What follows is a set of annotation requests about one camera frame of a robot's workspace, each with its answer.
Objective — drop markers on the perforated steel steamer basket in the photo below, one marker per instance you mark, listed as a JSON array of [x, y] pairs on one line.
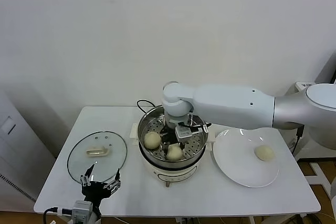
[[195, 145]]

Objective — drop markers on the round glass pot lid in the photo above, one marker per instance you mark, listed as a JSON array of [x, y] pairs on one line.
[[78, 155]]

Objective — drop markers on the steel steamer pot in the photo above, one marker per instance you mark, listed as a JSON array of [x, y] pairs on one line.
[[173, 176]]

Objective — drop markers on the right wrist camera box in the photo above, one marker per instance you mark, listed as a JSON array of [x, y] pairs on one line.
[[183, 132]]

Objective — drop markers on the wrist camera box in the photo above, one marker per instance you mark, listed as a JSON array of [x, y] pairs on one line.
[[183, 132], [81, 210]]

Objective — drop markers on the white floor cabinet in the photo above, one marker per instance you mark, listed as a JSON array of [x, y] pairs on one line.
[[15, 155]]

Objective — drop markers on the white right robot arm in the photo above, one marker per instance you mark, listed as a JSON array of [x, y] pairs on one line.
[[236, 106]]

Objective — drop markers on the white steamed baozi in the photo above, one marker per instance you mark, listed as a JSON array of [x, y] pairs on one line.
[[264, 153], [174, 153], [152, 140]]

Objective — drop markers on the round white plate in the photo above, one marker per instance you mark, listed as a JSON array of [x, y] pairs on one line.
[[236, 161]]

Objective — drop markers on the black power adapter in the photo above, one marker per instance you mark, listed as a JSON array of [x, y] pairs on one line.
[[299, 132]]

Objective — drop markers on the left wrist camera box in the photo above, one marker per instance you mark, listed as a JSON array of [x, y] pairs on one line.
[[81, 210]]

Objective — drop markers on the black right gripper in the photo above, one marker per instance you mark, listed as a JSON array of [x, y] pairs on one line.
[[170, 136]]

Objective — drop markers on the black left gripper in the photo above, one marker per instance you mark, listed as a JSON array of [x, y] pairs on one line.
[[95, 190]]

